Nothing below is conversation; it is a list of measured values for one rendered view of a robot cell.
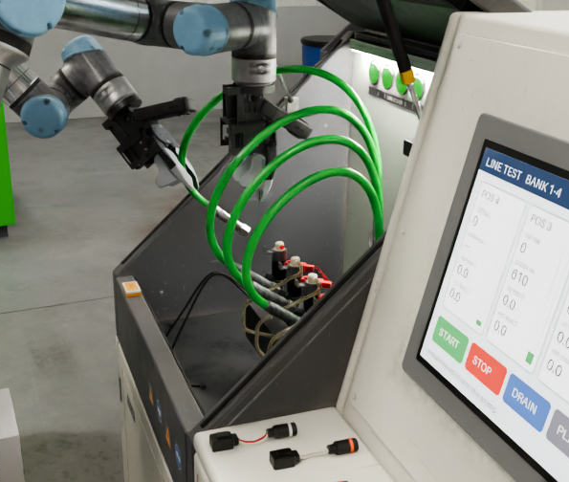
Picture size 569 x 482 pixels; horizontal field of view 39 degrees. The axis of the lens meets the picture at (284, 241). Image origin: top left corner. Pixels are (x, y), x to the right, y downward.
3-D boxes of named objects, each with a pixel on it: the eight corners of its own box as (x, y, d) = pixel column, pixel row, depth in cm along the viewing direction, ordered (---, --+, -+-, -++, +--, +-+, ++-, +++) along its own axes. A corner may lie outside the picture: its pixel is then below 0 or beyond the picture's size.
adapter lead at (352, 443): (273, 471, 106) (273, 457, 105) (269, 461, 108) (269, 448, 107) (359, 454, 110) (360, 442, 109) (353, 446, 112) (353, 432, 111)
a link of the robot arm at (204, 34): (155, 54, 128) (202, 47, 136) (208, 60, 121) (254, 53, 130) (153, 1, 125) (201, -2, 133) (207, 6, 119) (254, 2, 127)
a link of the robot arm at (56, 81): (11, 110, 149) (56, 72, 148) (20, 98, 159) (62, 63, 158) (41, 142, 152) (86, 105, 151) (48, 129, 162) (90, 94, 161)
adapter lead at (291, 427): (212, 453, 110) (212, 440, 109) (208, 444, 112) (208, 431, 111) (297, 439, 113) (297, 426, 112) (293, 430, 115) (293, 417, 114)
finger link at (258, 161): (235, 204, 144) (235, 153, 140) (267, 200, 146) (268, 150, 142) (241, 208, 141) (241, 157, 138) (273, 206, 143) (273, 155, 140)
